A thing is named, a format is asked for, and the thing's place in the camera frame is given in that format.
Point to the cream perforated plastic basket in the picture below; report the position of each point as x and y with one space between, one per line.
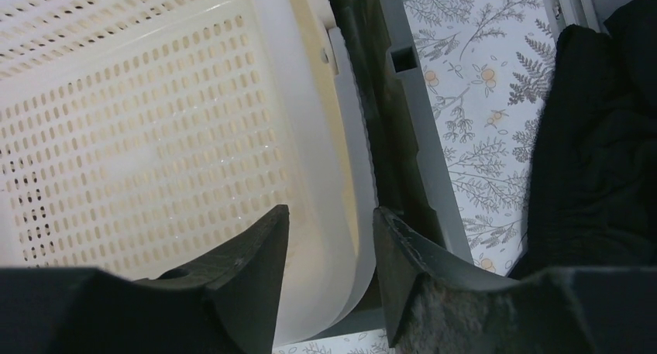
314 21

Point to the white perforated plastic basket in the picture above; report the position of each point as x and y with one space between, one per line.
137 135

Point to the aluminium frame rail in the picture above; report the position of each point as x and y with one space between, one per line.
563 13

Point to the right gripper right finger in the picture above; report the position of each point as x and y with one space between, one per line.
435 302

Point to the floral patterned table mat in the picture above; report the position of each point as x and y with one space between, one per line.
487 66

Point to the black crumpled cloth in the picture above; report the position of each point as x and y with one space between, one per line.
592 191

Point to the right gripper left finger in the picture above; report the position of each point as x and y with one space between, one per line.
225 301

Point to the grey plastic storage bin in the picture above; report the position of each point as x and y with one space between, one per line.
411 176

